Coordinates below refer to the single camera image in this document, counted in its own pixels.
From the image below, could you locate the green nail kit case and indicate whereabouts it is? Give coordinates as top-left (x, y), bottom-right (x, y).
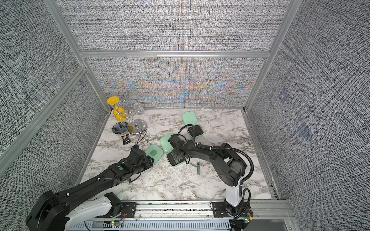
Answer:
top-left (145, 144), bottom-right (164, 165)
top-left (182, 111), bottom-right (204, 138)
top-left (160, 133), bottom-right (185, 167)

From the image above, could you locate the green nail kit case front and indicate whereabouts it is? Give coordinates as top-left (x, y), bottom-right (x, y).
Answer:
top-left (145, 144), bottom-right (164, 165)

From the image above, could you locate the large clipper table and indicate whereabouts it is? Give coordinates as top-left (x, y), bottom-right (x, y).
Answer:
top-left (196, 162), bottom-right (200, 175)

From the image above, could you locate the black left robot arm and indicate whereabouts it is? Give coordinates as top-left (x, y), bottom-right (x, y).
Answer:
top-left (25, 148), bottom-right (154, 231)

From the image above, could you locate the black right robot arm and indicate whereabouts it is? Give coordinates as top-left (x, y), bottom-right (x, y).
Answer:
top-left (167, 124), bottom-right (254, 217)

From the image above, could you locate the black snack packet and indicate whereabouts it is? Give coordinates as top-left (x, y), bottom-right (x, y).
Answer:
top-left (121, 135), bottom-right (131, 145)

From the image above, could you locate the black white patterned bowl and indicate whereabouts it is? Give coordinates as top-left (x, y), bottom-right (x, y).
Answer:
top-left (112, 121), bottom-right (129, 135)

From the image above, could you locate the clear glass cup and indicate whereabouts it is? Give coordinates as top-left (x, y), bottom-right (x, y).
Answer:
top-left (129, 92), bottom-right (144, 115)

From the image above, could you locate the yellow plastic cup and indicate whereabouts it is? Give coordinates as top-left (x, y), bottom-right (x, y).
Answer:
top-left (113, 105), bottom-right (126, 122)

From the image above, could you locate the chrome cup holder stand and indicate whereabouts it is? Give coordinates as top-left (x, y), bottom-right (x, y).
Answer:
top-left (116, 95), bottom-right (148, 135)

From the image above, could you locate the yellow cup on stand top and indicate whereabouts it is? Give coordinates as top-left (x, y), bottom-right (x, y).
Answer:
top-left (107, 96), bottom-right (119, 105)

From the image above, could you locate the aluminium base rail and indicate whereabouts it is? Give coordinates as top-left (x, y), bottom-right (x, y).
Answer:
top-left (49, 199), bottom-right (301, 231)

